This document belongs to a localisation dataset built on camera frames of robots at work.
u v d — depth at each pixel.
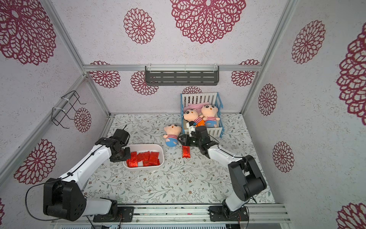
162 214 0.75
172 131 0.98
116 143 0.61
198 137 0.72
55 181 0.42
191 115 1.02
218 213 0.74
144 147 0.98
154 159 0.90
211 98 1.09
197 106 1.12
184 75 0.94
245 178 0.45
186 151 0.95
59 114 0.73
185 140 0.78
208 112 1.00
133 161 0.85
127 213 0.73
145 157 0.91
